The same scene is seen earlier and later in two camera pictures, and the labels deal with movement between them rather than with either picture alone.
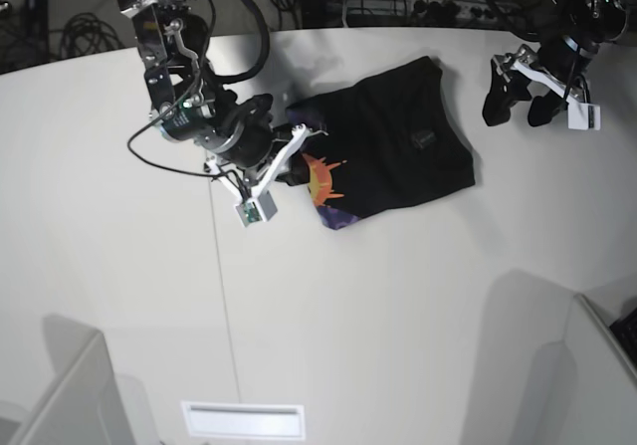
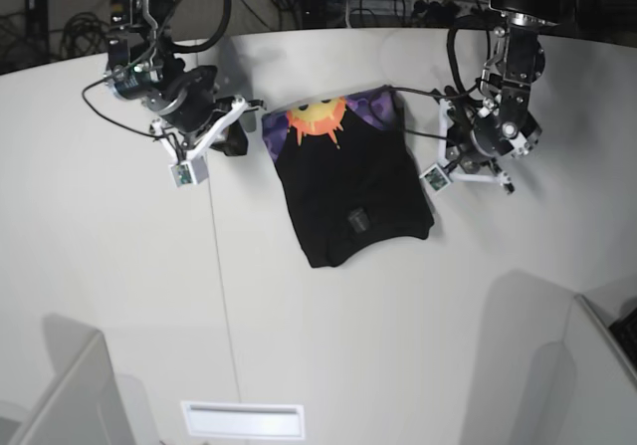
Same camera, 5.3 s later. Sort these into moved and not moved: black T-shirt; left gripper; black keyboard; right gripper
Moved: right gripper; black T-shirt; left gripper
Not moved: black keyboard
